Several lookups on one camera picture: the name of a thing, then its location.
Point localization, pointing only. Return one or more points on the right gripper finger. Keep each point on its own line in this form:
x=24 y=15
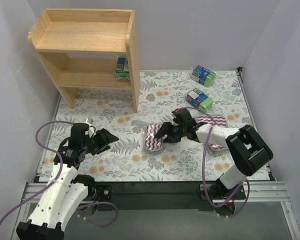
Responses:
x=172 y=138
x=165 y=131

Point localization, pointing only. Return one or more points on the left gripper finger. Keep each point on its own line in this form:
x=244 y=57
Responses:
x=104 y=138
x=103 y=150

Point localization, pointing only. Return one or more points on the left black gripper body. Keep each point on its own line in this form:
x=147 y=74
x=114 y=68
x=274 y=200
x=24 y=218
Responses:
x=97 y=141

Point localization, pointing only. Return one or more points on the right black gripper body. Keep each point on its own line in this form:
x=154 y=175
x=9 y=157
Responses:
x=172 y=132

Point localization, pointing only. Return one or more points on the pink wavy sponge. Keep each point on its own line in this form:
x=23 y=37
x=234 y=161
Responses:
x=217 y=147
x=152 y=144
x=214 y=120

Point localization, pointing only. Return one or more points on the blue green sponge pack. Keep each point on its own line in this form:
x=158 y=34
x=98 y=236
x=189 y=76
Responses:
x=203 y=76
x=198 y=99
x=122 y=69

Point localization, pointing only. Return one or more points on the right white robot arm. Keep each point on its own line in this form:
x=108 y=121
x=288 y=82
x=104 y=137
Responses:
x=246 y=147

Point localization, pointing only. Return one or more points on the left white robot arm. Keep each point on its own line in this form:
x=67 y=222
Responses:
x=67 y=191

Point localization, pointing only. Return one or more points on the wooden two-tier shelf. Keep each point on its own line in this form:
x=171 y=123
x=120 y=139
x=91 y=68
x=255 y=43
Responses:
x=79 y=48

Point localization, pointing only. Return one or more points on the floral patterned table mat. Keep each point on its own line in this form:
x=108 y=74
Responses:
x=161 y=93

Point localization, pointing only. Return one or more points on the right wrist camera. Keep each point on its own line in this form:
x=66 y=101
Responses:
x=177 y=113

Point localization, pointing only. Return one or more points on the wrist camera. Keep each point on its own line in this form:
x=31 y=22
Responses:
x=91 y=128
x=177 y=113

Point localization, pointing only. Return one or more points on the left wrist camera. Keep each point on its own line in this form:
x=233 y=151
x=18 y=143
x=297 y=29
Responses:
x=91 y=128

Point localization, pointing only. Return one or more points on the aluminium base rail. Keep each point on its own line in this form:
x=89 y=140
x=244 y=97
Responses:
x=260 y=191

